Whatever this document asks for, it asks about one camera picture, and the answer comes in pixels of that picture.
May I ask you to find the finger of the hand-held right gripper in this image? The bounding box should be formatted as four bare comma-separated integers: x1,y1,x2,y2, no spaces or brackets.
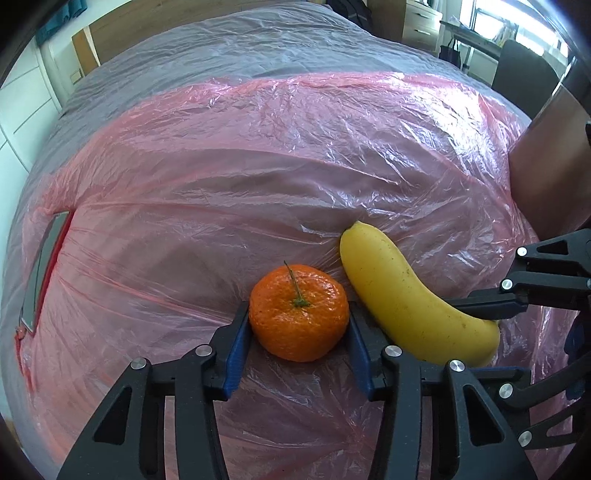
445,232,591,321
468,364,591,450

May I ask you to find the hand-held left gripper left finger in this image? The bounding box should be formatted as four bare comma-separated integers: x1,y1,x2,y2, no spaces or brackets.
55,301,252,480

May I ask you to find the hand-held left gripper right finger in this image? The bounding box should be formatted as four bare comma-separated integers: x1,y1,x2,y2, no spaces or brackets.
347,314,539,480

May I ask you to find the orange mandarin with stem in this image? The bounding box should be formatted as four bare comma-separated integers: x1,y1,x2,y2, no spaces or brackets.
249,262,350,363

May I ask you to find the yellow banana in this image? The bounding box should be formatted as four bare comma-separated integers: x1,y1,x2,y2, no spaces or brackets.
340,220,501,368

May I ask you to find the pink plastic sheet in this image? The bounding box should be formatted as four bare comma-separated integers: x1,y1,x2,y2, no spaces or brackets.
9,71,583,480

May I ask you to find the grey flat device red edge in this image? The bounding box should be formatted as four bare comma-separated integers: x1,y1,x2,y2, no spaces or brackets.
18,210,75,335

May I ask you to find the grey office chair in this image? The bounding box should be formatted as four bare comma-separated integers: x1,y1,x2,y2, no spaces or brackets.
492,39,573,121

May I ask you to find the dark tote bag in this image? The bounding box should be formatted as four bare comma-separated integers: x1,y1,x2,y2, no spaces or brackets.
438,39,464,66

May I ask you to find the white desk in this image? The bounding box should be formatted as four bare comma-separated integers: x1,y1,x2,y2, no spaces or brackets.
438,18,509,61

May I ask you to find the window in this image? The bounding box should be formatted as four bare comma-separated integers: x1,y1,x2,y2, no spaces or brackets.
462,0,573,51

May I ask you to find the wooden dresser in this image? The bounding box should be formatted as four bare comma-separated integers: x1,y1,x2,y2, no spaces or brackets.
402,0,446,49

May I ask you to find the purple bed cover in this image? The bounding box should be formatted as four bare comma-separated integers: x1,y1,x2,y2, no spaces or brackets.
0,9,532,462

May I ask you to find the white wardrobe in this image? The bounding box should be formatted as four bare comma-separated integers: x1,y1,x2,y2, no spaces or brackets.
0,44,63,195

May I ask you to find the black backpack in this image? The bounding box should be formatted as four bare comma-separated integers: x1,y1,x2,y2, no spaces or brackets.
325,0,374,33

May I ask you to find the teal curtain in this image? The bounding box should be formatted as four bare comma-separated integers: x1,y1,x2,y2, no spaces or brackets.
36,0,88,44

